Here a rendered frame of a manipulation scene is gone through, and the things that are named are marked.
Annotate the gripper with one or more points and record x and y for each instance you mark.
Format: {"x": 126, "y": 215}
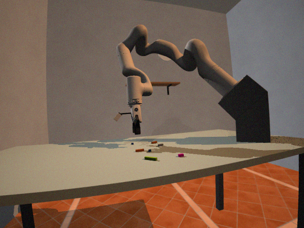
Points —
{"x": 136, "y": 118}

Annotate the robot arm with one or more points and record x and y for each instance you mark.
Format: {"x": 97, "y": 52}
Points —
{"x": 195, "y": 56}

